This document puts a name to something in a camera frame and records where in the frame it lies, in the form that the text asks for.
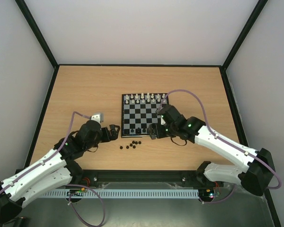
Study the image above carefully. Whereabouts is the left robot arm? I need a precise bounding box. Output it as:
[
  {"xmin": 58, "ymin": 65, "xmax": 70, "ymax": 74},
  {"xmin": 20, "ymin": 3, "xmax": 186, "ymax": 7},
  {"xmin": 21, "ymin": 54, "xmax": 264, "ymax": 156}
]
[{"xmin": 0, "ymin": 120, "xmax": 120, "ymax": 224}]

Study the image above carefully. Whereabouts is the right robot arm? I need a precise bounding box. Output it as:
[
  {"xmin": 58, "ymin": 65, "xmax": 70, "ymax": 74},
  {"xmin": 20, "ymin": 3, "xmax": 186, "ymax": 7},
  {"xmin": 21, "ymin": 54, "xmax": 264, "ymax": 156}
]
[{"xmin": 147, "ymin": 105, "xmax": 275, "ymax": 196}]

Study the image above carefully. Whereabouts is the left circuit board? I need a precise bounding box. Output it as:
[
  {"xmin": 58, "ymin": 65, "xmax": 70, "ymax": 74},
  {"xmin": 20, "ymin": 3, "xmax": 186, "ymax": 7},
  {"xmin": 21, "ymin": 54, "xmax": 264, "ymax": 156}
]
[{"xmin": 66, "ymin": 188, "xmax": 88, "ymax": 197}]

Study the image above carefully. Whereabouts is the circuit board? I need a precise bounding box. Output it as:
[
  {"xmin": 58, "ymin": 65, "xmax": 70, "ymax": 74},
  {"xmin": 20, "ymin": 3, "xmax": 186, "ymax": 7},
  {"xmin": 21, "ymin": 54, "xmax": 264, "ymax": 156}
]
[
  {"xmin": 200, "ymin": 189, "xmax": 221, "ymax": 198},
  {"xmin": 66, "ymin": 188, "xmax": 88, "ymax": 197}
]

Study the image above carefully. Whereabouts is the right circuit board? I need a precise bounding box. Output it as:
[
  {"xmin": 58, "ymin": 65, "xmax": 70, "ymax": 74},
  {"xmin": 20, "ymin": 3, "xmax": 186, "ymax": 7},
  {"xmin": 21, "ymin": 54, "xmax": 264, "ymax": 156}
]
[{"xmin": 200, "ymin": 189, "xmax": 221, "ymax": 198}]

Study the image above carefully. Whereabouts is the black and silver chessboard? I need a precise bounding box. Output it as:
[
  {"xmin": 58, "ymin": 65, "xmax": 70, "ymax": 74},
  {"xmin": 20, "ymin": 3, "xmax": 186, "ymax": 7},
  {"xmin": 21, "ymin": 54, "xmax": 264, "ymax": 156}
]
[{"xmin": 121, "ymin": 93, "xmax": 169, "ymax": 138}]

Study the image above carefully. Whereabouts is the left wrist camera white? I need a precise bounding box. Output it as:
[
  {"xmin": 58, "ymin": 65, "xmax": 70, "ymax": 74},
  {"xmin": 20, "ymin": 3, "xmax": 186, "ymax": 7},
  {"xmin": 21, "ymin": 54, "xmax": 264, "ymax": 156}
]
[{"xmin": 90, "ymin": 113, "xmax": 104, "ymax": 123}]

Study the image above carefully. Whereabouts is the black aluminium rail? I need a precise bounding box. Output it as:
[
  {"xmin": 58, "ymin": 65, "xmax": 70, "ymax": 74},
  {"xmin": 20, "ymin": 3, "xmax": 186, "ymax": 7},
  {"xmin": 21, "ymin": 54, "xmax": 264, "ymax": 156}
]
[{"xmin": 83, "ymin": 170, "xmax": 221, "ymax": 186}]

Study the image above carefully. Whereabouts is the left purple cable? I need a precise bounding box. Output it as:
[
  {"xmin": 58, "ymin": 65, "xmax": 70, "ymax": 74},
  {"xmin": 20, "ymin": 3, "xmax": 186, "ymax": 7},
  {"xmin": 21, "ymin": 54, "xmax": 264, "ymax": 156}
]
[{"xmin": 0, "ymin": 111, "xmax": 107, "ymax": 227}]

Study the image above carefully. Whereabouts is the white slotted cable duct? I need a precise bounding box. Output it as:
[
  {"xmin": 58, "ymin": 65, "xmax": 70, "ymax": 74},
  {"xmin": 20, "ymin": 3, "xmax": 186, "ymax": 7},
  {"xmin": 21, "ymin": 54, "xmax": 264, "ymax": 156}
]
[{"xmin": 42, "ymin": 189, "xmax": 199, "ymax": 199}]

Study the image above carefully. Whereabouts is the black frame post right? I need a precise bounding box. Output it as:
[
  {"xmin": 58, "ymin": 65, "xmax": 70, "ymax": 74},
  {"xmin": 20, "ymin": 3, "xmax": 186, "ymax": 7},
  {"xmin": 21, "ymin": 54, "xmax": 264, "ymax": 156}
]
[{"xmin": 222, "ymin": 0, "xmax": 268, "ymax": 70}]

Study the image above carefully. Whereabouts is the black frame post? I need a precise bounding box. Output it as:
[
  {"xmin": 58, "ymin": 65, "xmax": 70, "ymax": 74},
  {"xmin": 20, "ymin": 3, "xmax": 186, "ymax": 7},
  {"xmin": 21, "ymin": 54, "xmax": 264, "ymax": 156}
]
[
  {"xmin": 222, "ymin": 0, "xmax": 268, "ymax": 70},
  {"xmin": 15, "ymin": 0, "xmax": 58, "ymax": 69}
]

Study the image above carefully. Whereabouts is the black frame post left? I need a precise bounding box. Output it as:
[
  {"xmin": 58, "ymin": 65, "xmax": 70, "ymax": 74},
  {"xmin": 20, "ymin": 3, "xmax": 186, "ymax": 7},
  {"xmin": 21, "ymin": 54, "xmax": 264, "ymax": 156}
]
[{"xmin": 15, "ymin": 0, "xmax": 58, "ymax": 69}]

